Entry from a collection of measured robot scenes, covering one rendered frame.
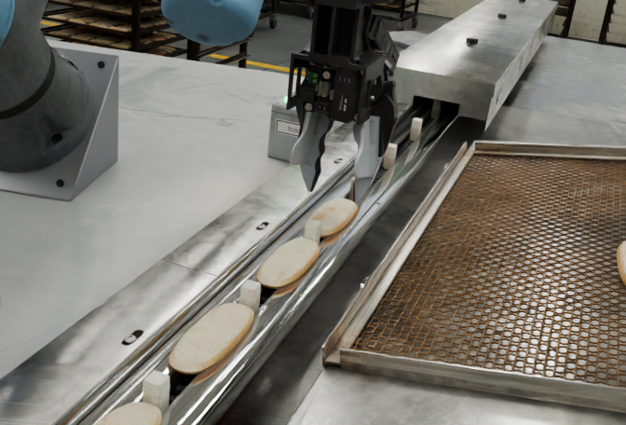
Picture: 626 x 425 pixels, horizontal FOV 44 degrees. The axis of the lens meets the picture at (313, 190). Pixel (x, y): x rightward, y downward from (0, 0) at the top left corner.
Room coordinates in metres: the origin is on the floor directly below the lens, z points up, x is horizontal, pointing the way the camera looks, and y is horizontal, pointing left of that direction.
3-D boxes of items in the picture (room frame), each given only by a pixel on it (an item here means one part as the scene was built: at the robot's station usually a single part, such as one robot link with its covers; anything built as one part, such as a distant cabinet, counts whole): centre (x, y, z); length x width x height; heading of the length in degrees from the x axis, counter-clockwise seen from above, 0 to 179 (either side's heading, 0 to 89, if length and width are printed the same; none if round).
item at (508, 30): (1.75, -0.37, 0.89); 1.25 x 0.18 x 0.09; 161
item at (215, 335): (0.48, 0.06, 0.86); 0.10 x 0.04 x 0.01; 161
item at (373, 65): (0.70, -0.01, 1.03); 0.09 x 0.08 x 0.12; 161
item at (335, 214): (0.73, -0.02, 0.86); 0.10 x 0.04 x 0.01; 160
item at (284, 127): (0.99, 0.02, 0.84); 0.08 x 0.08 x 0.11; 71
